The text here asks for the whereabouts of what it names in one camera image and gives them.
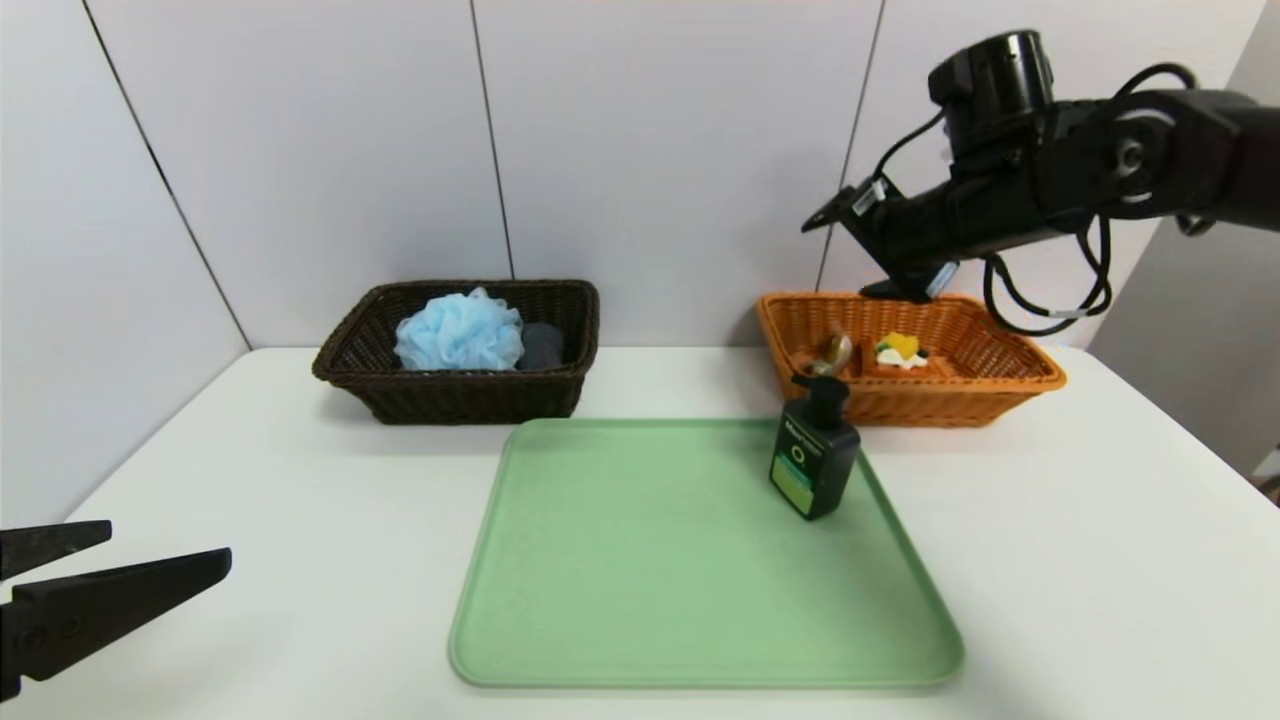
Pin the light green plastic tray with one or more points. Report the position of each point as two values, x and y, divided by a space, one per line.
680 600

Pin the orange wicker basket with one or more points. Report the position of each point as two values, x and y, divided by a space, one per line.
1000 375

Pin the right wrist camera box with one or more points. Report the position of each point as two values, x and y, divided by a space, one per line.
835 212

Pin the plastic snack roll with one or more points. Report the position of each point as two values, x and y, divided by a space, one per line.
833 352

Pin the blue mesh bath loofah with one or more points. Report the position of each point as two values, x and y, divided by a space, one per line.
455 330

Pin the dark green pump bottle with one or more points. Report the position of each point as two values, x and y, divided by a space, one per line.
815 460

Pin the dark grey towel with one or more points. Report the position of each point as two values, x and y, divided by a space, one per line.
543 345

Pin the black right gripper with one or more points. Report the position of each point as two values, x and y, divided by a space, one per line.
848 207

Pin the dark brown wicker basket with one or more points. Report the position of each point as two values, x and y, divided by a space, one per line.
450 395

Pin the toy waffle with fruit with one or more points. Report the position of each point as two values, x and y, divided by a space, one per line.
900 352

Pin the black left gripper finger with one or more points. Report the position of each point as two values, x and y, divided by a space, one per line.
50 542
110 600

